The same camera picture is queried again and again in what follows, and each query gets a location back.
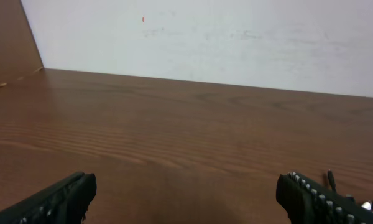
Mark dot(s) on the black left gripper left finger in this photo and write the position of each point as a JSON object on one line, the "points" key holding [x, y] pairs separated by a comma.
{"points": [[65, 202]]}

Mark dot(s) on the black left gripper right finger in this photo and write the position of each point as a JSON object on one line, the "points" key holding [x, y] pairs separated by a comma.
{"points": [[308, 202]]}

